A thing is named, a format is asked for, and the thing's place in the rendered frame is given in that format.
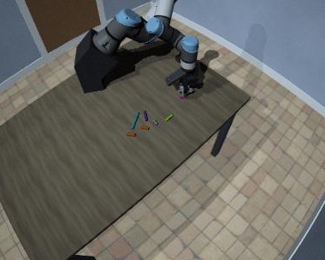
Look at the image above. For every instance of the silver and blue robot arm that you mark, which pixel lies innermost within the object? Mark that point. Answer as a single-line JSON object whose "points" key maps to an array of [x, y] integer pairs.
{"points": [[126, 25]]}

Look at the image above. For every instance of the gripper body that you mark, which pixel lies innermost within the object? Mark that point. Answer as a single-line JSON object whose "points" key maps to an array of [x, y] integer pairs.
{"points": [[192, 77]]}

